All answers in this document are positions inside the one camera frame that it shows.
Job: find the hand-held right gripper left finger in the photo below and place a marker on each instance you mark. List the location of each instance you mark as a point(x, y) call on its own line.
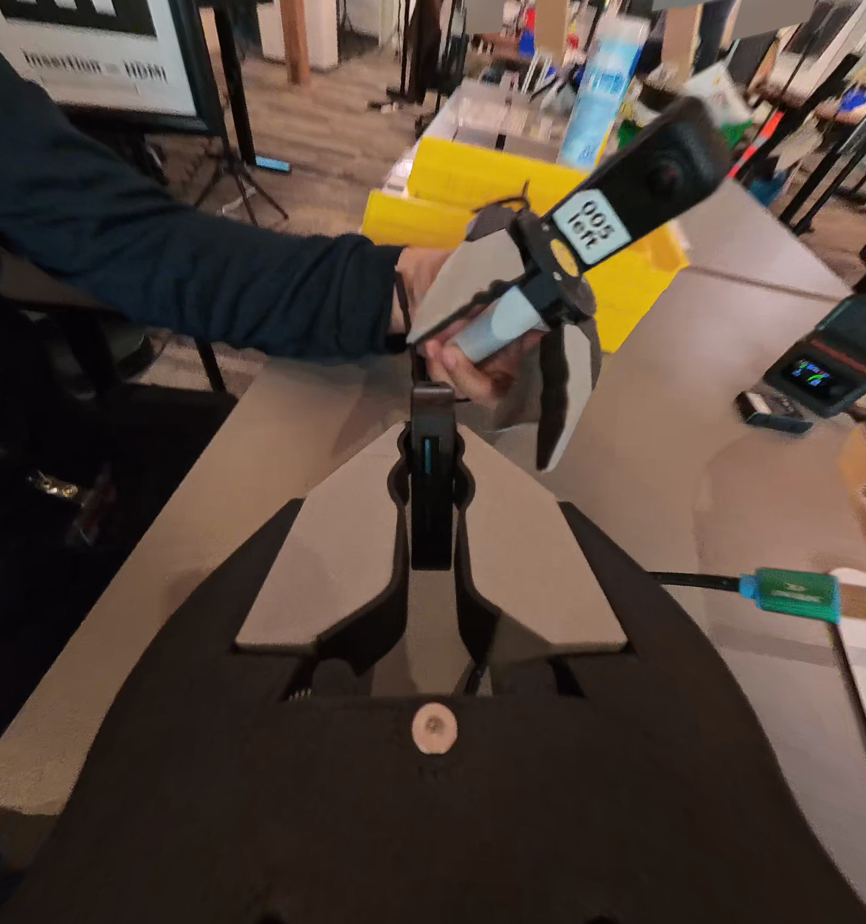
point(325, 548)

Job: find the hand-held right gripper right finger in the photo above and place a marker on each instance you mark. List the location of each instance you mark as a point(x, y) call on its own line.
point(541, 563)

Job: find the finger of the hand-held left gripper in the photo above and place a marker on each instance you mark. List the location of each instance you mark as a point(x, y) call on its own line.
point(469, 278)
point(581, 375)

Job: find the black hdmi port adapter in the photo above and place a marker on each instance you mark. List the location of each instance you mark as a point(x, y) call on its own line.
point(433, 520)

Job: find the person's left forearm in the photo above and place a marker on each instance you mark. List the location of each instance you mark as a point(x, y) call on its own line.
point(187, 274)

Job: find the person's left hand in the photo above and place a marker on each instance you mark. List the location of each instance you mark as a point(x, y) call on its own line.
point(476, 379)

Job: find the yellow plastic bin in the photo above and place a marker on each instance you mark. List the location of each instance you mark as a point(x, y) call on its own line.
point(440, 216)

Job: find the blue white wipes canister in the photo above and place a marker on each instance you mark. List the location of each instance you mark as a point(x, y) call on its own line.
point(602, 94)

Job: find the green plastic bin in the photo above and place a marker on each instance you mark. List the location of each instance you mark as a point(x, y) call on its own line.
point(736, 132)

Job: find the orange traffic cone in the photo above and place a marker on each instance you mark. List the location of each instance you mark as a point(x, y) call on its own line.
point(759, 144)

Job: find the clear plastic tray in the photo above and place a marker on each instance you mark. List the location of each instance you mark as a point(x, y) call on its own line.
point(491, 119)

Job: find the small black battery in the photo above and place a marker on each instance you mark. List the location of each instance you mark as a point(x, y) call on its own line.
point(772, 413)

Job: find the dark green charger case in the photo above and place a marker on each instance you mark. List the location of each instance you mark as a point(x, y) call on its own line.
point(837, 346)

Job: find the black tripod stand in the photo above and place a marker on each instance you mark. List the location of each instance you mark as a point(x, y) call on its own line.
point(234, 86)

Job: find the white marker sign board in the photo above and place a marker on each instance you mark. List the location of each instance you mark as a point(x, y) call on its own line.
point(115, 72)

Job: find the wooden support post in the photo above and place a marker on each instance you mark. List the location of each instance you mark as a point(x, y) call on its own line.
point(296, 43)

